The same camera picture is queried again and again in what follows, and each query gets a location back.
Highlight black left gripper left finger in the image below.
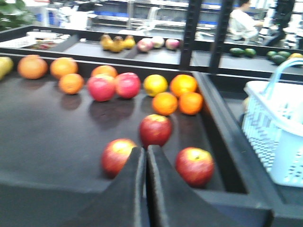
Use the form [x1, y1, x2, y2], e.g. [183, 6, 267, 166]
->
[46, 148, 150, 227]

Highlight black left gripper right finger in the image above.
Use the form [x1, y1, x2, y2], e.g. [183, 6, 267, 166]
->
[147, 145, 271, 227]

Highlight dark red apple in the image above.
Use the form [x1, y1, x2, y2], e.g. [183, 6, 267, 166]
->
[139, 114, 173, 148]

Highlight light blue plastic basket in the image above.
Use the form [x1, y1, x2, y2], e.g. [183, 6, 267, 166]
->
[242, 58, 303, 187]

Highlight orange behind pink apples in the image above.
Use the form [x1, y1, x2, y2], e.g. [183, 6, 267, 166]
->
[91, 65, 118, 78]

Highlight pale pink apples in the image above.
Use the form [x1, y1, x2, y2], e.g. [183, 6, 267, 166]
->
[136, 36, 180, 52]

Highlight red yellow apple right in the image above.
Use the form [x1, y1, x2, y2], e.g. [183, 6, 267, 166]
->
[175, 147, 214, 188]

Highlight red yellow apple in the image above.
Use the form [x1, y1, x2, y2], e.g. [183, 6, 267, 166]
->
[100, 138, 137, 178]
[175, 147, 214, 188]

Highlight red yellow apple left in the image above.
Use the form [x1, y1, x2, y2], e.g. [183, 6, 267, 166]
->
[100, 138, 137, 178]

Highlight small orange lower left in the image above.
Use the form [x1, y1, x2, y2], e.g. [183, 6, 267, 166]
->
[152, 92, 178, 116]

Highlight small orange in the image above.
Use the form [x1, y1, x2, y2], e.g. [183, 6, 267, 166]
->
[152, 92, 178, 116]
[58, 73, 85, 95]
[178, 92, 203, 115]

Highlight small orange lower right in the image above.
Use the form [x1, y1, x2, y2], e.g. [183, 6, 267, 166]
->
[178, 92, 203, 115]

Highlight pink red apple left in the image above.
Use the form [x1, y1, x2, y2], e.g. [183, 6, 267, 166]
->
[87, 74, 116, 102]

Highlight pink red apple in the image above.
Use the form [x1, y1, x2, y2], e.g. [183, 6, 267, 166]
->
[87, 74, 116, 102]
[115, 72, 141, 99]

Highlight pink red apple right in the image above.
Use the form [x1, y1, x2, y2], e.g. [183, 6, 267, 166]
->
[115, 72, 141, 99]

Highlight large orange right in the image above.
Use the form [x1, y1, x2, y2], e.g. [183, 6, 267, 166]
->
[169, 74, 197, 97]

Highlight yellow orange citrus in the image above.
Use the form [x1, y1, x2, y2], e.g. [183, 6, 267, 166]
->
[143, 74, 168, 97]

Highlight brown yellow pears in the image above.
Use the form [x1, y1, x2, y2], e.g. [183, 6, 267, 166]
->
[100, 33, 136, 53]

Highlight bumpy orange far left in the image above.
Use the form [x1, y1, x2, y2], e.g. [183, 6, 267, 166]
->
[17, 54, 48, 79]

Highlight green avocados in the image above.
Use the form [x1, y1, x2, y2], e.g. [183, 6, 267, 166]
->
[229, 48, 303, 65]

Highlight yellow apple lower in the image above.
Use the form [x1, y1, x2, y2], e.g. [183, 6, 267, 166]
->
[0, 57, 14, 80]

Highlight person in white shirt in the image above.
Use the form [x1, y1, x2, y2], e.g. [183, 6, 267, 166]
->
[229, 0, 263, 41]

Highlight white perforated tray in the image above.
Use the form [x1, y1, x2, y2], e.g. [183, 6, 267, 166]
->
[0, 36, 36, 49]

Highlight black upright posts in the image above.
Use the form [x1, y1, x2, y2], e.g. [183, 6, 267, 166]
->
[179, 0, 233, 74]

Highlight green potted plant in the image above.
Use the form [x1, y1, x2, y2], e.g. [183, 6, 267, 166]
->
[0, 0, 36, 31]

